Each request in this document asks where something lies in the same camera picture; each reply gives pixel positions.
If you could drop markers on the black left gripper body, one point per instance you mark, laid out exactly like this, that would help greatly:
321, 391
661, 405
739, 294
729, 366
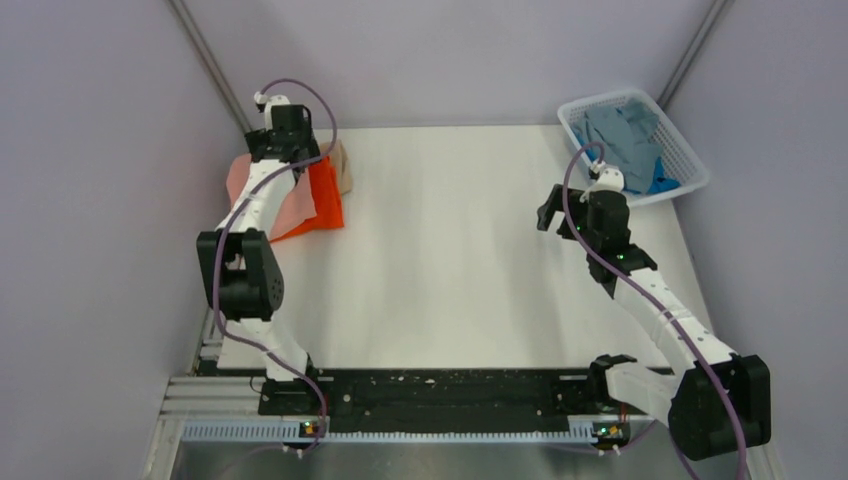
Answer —
309, 143

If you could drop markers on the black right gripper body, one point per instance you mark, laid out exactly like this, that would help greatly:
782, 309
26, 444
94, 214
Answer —
585, 231

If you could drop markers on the pink t shirt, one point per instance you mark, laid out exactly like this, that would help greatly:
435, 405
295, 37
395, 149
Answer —
296, 207

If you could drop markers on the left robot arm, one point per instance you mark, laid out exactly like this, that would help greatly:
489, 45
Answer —
243, 281

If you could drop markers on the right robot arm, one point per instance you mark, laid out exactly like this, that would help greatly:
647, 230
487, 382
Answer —
714, 400

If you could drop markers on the beige folded t shirt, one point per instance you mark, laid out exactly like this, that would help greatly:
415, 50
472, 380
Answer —
339, 160

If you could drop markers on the orange folded t shirt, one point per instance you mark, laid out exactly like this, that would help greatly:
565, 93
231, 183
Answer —
328, 201

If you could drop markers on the blue t shirt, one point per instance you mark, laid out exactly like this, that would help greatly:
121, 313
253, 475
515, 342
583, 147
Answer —
662, 182

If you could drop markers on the grey t shirt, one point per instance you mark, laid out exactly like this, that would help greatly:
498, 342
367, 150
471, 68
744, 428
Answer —
626, 133

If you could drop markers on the white plastic basket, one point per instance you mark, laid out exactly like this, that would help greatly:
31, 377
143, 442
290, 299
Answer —
679, 158

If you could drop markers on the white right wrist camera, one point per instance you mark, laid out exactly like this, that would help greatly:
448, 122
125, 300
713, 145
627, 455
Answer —
603, 178

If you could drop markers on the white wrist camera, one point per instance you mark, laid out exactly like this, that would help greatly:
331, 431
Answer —
266, 103
603, 178

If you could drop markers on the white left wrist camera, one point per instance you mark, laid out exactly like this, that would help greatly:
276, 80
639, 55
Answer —
266, 103

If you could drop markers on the right aluminium frame post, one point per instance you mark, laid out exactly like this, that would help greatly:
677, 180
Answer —
710, 22

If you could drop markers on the aluminium frame post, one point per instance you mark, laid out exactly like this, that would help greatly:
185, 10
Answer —
198, 43
710, 22

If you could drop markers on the left aluminium frame post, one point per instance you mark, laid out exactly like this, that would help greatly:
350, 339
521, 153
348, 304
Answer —
198, 43

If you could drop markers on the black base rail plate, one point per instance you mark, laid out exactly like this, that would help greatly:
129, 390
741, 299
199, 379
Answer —
440, 401

